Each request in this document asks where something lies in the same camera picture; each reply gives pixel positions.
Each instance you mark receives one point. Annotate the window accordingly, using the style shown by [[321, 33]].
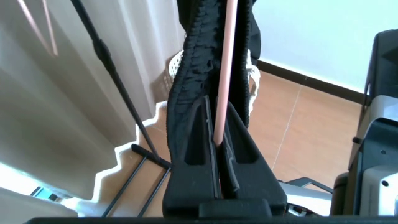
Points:
[[43, 193]]

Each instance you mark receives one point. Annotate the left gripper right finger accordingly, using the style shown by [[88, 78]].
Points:
[[255, 183]]

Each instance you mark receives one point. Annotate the beige curtain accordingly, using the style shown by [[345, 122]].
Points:
[[62, 109]]

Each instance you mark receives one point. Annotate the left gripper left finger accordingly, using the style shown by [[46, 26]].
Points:
[[192, 183]]

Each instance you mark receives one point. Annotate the pink clothes hanger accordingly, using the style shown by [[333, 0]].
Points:
[[227, 62], [52, 36]]

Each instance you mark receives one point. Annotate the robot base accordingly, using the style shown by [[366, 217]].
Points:
[[377, 186]]

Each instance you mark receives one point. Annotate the black clothes rack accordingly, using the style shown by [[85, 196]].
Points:
[[105, 57]]

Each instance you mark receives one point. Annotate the black shorts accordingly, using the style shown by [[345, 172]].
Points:
[[192, 62]]

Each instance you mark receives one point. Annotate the white laundry basket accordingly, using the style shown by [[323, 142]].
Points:
[[174, 65]]

